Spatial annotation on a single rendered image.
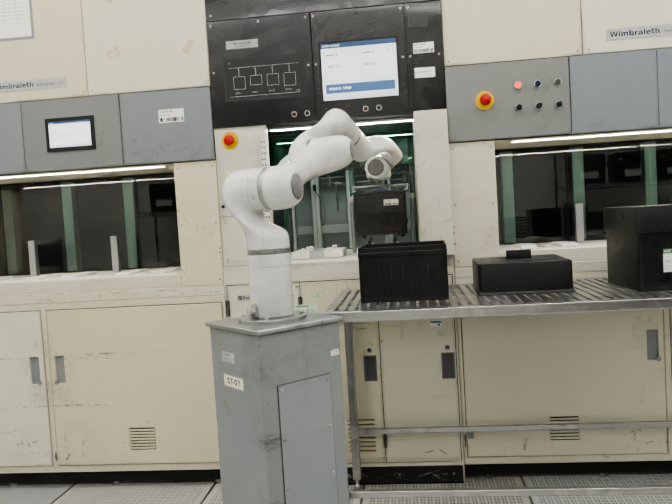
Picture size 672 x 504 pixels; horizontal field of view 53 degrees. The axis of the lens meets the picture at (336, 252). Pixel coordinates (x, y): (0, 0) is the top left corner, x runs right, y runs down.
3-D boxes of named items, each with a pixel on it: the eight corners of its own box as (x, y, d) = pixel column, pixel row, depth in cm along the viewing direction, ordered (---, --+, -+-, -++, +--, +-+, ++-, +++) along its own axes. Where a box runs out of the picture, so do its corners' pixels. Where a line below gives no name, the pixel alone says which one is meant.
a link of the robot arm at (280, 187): (243, 217, 186) (294, 214, 179) (233, 175, 182) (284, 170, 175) (319, 167, 228) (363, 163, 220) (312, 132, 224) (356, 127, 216)
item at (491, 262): (478, 296, 211) (476, 254, 210) (471, 286, 240) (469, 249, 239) (576, 292, 207) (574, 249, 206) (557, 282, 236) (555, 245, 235)
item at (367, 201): (352, 245, 279) (348, 169, 275) (356, 239, 300) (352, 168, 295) (412, 242, 277) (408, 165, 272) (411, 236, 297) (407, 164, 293)
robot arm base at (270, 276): (262, 327, 175) (258, 256, 174) (226, 321, 190) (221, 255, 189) (320, 317, 187) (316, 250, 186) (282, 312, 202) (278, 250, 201)
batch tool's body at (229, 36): (235, 492, 260) (199, -23, 250) (281, 417, 354) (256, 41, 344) (466, 488, 250) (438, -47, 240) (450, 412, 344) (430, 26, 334)
